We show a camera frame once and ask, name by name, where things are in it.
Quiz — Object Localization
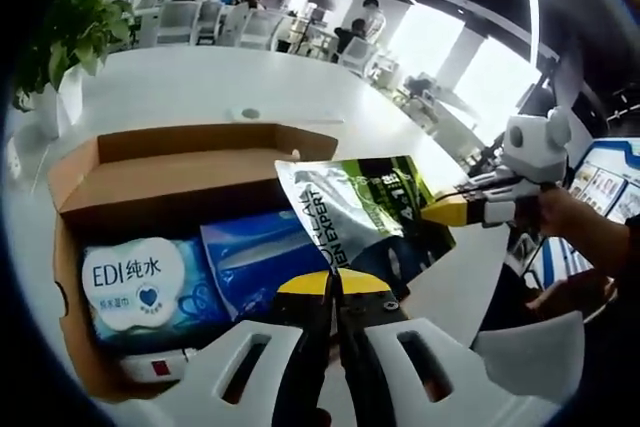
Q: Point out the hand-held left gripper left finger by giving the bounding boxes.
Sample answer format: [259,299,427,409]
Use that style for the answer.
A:
[174,269,335,427]

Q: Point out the blue white wet wipes pack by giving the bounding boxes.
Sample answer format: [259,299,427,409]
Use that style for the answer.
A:
[79,234,234,348]

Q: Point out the green potted plant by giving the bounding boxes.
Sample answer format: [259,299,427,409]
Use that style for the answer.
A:
[12,0,136,138]

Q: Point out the silver green foil pouch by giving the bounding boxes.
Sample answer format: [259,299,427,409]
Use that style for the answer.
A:
[274,154,457,298]

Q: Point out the row of white office chairs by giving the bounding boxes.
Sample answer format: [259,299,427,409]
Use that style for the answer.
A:
[154,0,286,51]

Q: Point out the blue tissue pack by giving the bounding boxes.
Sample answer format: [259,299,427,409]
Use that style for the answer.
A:
[199,206,331,321]

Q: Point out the blue white wall poster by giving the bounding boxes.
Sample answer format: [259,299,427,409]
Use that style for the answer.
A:
[569,136,640,228]

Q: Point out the brown cardboard shoe box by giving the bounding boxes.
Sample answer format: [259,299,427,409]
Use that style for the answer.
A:
[47,121,341,403]

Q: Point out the person's right hand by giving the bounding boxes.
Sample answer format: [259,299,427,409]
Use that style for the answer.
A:
[537,185,602,242]

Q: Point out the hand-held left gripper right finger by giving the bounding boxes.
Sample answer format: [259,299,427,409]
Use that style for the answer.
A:
[333,269,495,427]

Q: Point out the white table power strip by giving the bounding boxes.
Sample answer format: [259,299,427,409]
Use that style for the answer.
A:
[227,106,346,124]

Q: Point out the grey mesh office chair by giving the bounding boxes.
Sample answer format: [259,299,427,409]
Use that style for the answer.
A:
[472,310,586,401]

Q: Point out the white spray bottle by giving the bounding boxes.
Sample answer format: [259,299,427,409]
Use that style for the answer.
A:
[118,344,197,384]

